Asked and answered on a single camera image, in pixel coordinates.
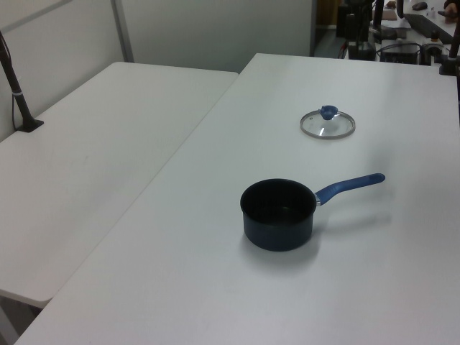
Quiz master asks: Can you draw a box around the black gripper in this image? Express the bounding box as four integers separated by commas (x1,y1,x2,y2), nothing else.
343,0,374,42

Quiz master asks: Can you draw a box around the glass lid with blue knob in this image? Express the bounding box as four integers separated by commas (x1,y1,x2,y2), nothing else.
299,104,358,140

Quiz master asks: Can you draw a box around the black monitor stand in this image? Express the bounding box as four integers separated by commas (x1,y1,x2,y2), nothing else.
372,0,398,41

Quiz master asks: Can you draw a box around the black equipment box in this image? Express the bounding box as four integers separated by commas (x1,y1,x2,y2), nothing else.
380,41,422,65

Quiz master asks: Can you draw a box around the black keyboard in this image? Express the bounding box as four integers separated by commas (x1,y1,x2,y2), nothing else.
404,12,456,39

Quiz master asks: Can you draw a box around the white side table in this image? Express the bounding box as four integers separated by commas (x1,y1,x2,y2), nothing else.
0,61,240,311

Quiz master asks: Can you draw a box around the black camera pole with clamp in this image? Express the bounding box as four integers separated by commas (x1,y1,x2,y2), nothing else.
438,0,460,76

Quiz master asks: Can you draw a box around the dark blue saucepan blue handle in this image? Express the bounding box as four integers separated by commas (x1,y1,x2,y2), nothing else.
239,172,386,252

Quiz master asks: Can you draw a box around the black camera pole with white tape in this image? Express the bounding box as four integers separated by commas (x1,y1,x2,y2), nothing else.
0,30,45,133

